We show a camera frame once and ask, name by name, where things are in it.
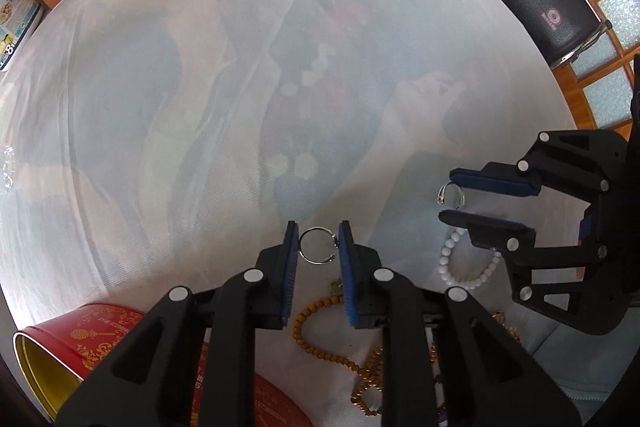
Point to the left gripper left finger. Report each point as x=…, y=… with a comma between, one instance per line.
x=193, y=354

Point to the white blue lidded tub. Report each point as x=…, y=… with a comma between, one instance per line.
x=19, y=19

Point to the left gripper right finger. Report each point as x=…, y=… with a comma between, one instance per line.
x=444, y=355

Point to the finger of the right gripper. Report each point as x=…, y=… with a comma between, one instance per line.
x=490, y=231
x=497, y=178

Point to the rose gold wristwatch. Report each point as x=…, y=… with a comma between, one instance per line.
x=500, y=317

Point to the wooden glass door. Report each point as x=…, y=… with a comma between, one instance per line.
x=597, y=87

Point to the clear plastic water bottle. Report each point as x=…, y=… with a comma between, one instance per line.
x=7, y=169

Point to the white tablecloth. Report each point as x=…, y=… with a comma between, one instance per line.
x=166, y=142

